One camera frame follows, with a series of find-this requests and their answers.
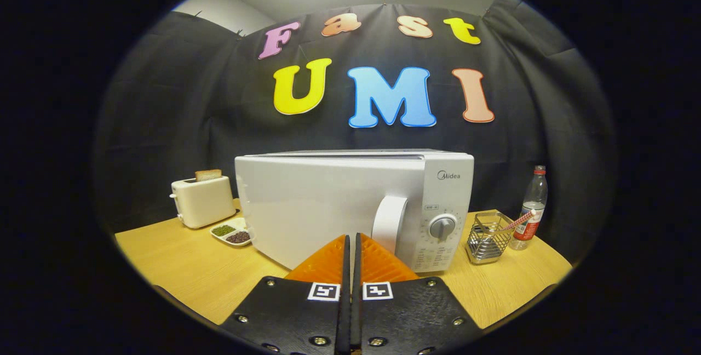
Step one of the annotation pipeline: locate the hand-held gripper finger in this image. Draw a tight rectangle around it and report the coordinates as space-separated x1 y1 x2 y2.
352 233 484 355
219 234 351 355

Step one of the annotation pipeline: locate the white toaster oven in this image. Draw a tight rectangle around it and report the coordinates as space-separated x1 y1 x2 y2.
234 150 475 273

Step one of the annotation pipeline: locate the cream bread toaster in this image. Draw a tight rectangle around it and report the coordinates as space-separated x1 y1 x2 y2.
170 175 237 229

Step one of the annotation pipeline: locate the white divided bean dish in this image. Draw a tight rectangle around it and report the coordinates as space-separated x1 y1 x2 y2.
210 217 254 248

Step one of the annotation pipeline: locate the clear plastic water bottle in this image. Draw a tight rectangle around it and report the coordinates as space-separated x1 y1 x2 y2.
509 165 548 251

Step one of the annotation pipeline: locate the metal wire basket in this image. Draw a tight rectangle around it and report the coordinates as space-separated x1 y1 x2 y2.
466 211 515 265

